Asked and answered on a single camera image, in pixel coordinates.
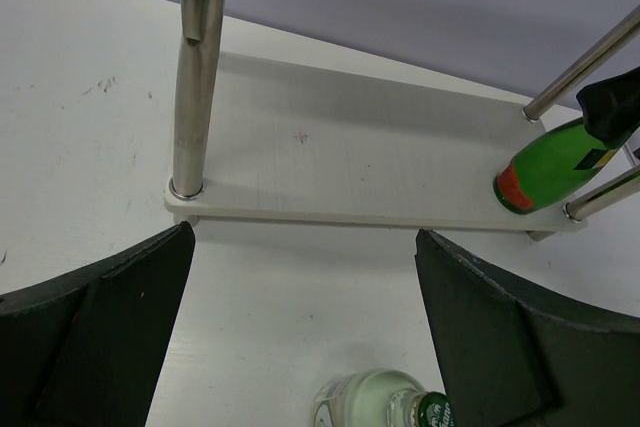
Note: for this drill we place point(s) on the clear bottle green cap back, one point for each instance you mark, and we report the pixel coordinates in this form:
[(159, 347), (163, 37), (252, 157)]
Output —
[(380, 397)]

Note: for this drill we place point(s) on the green glass bottle back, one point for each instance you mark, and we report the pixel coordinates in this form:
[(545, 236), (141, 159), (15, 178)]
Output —
[(552, 167)]

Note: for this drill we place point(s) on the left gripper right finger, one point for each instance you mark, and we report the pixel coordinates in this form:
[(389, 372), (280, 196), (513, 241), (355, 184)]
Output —
[(514, 353)]

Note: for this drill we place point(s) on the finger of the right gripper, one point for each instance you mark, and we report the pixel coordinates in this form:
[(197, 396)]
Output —
[(610, 108)]

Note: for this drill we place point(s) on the white two-tier shelf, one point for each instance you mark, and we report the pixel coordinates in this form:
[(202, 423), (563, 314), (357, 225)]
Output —
[(263, 134)]

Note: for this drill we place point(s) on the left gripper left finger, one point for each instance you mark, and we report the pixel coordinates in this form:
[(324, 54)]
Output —
[(86, 348)]

